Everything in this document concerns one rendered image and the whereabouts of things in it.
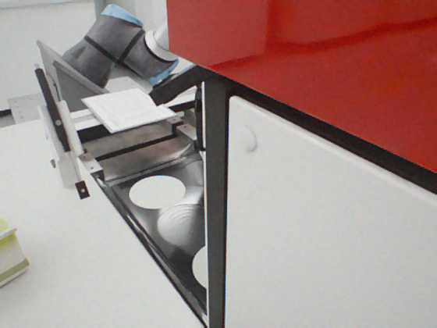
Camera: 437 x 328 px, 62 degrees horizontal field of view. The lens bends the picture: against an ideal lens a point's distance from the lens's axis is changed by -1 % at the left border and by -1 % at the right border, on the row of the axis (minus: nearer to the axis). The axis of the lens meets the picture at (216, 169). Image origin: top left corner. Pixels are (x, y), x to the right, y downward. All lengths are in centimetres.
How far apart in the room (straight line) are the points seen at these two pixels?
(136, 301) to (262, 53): 31
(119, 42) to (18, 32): 229
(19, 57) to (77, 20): 56
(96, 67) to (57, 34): 232
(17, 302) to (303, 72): 39
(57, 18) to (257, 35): 329
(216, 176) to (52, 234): 33
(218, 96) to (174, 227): 40
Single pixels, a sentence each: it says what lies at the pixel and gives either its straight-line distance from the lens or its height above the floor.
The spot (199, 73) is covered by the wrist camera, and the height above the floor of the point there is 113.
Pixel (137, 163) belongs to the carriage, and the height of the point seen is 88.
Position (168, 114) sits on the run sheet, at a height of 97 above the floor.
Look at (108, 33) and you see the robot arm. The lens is 117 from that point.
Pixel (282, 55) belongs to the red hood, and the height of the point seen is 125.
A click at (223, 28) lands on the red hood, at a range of 20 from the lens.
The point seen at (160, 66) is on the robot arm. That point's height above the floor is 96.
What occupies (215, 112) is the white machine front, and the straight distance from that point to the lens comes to 22.
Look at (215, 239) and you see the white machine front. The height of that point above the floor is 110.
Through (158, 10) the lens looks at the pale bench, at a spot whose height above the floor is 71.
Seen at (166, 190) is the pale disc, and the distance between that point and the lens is 67.
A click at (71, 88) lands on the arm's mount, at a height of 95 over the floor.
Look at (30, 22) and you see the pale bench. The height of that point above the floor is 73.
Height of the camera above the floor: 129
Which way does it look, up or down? 33 degrees down
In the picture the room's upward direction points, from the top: straight up
